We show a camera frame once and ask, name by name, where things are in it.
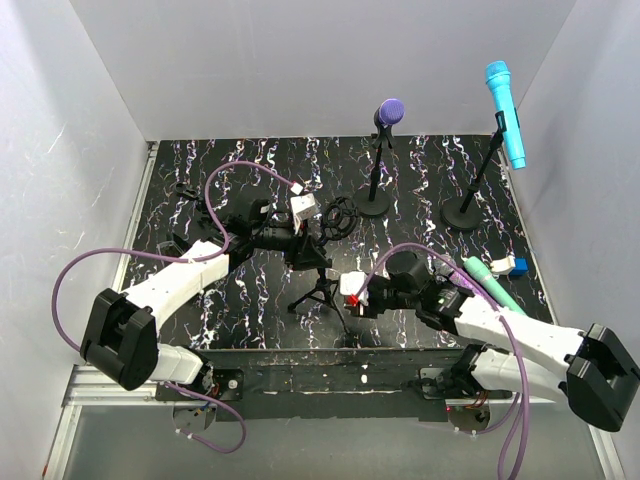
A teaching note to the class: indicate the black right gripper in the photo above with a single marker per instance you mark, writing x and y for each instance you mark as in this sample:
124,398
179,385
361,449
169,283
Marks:
369,311

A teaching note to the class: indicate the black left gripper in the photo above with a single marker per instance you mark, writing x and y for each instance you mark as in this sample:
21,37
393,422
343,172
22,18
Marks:
306,256

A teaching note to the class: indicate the black round base stand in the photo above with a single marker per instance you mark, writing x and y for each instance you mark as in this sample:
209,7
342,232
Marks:
463,214
374,202

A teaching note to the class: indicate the mint green microphone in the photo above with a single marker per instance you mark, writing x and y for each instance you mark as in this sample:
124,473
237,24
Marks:
483,276

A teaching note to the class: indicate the purple foam head microphone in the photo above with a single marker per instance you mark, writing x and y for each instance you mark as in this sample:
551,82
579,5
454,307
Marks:
389,113

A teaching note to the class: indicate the purple glitter silver mesh microphone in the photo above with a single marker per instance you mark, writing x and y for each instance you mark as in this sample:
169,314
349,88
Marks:
443,272

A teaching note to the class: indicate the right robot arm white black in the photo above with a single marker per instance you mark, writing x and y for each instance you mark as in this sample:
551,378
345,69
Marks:
591,371

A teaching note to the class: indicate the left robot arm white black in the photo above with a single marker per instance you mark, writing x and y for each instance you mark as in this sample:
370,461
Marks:
122,336

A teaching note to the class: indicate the bright blue microphone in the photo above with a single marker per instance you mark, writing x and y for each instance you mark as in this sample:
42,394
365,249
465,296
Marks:
498,81

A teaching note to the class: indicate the small white block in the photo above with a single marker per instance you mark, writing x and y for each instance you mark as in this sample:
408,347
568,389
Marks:
503,266

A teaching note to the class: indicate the small blue block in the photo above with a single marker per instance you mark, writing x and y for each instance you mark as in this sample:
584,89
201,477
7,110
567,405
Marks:
520,268

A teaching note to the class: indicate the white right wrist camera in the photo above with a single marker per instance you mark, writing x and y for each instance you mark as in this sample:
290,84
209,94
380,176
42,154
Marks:
352,288

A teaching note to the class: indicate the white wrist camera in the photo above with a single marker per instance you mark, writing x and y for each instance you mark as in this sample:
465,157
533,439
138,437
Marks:
303,207
352,288

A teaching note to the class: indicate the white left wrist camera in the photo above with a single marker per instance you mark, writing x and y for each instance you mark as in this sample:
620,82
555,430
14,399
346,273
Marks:
303,207

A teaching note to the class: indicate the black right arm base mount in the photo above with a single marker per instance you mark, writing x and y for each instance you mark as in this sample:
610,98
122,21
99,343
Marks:
440,385

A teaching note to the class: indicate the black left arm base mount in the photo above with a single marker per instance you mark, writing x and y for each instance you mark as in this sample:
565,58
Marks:
225,384

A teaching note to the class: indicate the aluminium frame rail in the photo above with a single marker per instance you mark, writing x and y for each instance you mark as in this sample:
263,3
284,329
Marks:
87,386

